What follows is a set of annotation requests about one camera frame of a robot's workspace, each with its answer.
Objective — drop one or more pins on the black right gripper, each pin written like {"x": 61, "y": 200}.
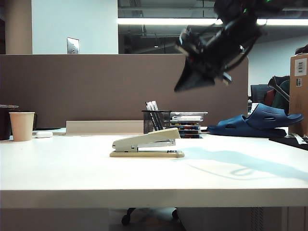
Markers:
{"x": 211, "y": 53}

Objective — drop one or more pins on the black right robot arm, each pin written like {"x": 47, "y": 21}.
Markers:
{"x": 243, "y": 16}

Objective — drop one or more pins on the beige desk stapler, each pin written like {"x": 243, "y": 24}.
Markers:
{"x": 144, "y": 140}

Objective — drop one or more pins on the grey flat folder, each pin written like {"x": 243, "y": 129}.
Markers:
{"x": 190, "y": 113}

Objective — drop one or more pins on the white book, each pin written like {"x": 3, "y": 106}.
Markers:
{"x": 186, "y": 118}

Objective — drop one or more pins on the colourful book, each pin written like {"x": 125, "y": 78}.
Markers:
{"x": 186, "y": 125}

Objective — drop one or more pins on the black white pen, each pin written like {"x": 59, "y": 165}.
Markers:
{"x": 148, "y": 106}
{"x": 154, "y": 106}

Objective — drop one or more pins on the black mesh pen holder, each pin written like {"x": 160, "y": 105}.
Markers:
{"x": 161, "y": 121}

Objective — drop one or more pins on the blue book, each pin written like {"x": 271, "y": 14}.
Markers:
{"x": 191, "y": 134}

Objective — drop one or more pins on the blue rubber slipper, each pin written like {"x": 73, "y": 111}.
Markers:
{"x": 231, "y": 127}
{"x": 269, "y": 115}

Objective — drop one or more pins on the long ceiling light strip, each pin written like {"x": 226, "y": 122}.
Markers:
{"x": 168, "y": 21}

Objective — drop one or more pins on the black computer monitor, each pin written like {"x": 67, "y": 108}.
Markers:
{"x": 258, "y": 92}

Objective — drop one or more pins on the grey metal bar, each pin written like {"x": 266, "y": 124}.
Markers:
{"x": 280, "y": 91}

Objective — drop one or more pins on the person in green top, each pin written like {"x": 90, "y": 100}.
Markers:
{"x": 282, "y": 102}

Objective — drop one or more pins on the brown desk partition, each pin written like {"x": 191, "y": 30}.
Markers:
{"x": 96, "y": 86}

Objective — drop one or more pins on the brown cardboard box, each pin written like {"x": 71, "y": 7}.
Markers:
{"x": 299, "y": 101}

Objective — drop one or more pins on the black table mat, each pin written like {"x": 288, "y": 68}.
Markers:
{"x": 291, "y": 142}

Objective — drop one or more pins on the office chair base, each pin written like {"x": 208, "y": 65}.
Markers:
{"x": 154, "y": 214}

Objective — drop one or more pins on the white earbuds case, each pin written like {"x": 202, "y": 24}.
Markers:
{"x": 43, "y": 134}

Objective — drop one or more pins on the beige paper cup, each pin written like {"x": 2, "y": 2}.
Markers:
{"x": 22, "y": 126}

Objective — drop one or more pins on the black lidded container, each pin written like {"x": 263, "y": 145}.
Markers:
{"x": 4, "y": 122}

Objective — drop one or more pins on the metal wall plate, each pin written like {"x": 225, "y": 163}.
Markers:
{"x": 73, "y": 46}

